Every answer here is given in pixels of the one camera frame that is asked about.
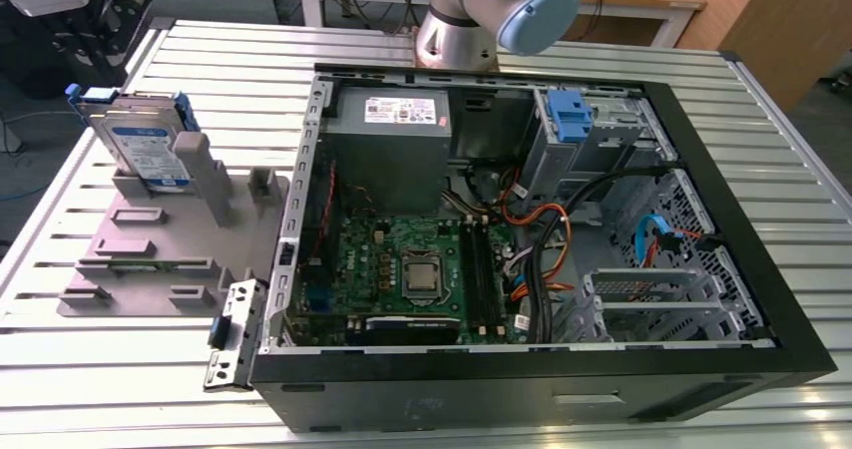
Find hard disk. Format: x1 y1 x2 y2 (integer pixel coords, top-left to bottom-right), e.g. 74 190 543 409
66 85 203 191

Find disk power wire black connector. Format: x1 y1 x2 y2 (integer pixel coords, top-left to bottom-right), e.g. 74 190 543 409
655 226 727 268

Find metal disk bay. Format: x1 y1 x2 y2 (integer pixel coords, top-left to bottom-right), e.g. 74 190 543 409
582 266 765 343

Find black office chair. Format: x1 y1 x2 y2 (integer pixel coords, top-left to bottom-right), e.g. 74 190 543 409
0 14 75 101

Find grey parts rack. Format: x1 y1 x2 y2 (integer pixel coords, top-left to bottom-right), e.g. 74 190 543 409
57 132 295 318

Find green RAM stick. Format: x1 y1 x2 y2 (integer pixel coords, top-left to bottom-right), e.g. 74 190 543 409
110 261 209 273

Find grey power supply unit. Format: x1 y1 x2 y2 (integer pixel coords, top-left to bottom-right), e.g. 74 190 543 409
323 87 454 216

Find green motherboard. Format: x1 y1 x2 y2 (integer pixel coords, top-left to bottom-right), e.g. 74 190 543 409
293 214 534 345

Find silver CPU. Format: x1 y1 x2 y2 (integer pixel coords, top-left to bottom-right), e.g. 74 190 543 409
405 261 441 293

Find blue drive cage latch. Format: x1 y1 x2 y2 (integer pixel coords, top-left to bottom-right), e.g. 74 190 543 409
545 89 594 144

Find CPU socket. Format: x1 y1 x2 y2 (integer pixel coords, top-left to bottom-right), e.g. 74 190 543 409
398 248 449 306

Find black RAM slot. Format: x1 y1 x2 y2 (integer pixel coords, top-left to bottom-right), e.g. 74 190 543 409
475 217 509 334
459 218 491 334

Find black graphics card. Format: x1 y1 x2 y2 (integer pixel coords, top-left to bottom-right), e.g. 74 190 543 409
286 311 465 348

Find grey optical drive cage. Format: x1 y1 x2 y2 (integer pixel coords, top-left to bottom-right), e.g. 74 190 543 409
522 87 678 211

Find black open PC case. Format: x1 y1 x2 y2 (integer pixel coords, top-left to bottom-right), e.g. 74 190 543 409
250 62 839 433

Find wooden cabinet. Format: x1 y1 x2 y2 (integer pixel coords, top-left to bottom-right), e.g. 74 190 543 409
678 0 852 114

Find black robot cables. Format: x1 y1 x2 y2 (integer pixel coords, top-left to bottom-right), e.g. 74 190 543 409
341 0 431 40

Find thin red wire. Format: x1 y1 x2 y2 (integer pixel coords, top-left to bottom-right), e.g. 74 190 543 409
310 162 341 265

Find metal expansion slot bracket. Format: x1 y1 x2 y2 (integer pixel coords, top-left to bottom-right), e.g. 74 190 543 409
203 278 261 393

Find thick black cable bundle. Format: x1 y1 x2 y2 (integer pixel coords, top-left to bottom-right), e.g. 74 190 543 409
531 162 681 343

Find orange yellow wire harness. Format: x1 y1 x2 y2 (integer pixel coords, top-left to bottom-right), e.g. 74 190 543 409
498 184 578 295

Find blue data wire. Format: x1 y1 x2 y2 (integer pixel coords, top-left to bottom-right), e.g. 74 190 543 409
635 212 674 270

